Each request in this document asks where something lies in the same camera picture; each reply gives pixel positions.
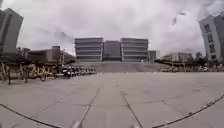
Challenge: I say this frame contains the wide grey stone stairs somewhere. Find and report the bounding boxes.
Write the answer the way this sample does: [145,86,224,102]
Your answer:
[79,61,169,74]

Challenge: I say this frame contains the wide grey banded building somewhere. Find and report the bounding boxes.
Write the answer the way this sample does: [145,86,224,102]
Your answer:
[73,36,150,63]

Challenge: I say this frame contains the grey paved plaza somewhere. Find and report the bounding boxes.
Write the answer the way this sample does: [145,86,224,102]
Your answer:
[0,71,224,128]

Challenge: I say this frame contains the small grey building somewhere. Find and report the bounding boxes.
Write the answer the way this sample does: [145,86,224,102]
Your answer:
[148,49,161,63]

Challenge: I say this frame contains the low pale building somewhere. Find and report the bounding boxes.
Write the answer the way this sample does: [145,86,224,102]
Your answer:
[162,51,195,63]

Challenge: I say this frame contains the low brown building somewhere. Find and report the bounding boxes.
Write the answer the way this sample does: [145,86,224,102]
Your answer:
[25,45,77,65]

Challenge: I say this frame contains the distant row of parked bicycles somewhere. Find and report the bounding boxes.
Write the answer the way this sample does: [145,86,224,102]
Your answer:
[156,64,224,73]

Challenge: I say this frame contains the row of yellow bicycles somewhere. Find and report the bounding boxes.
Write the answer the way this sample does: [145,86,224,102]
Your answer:
[0,60,58,85]

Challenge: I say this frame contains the tall pale windowed building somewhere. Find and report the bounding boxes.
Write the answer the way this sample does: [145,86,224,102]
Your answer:
[198,13,224,62]

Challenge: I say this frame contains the tall grey building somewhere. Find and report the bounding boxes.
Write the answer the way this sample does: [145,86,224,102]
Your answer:
[0,7,25,59]

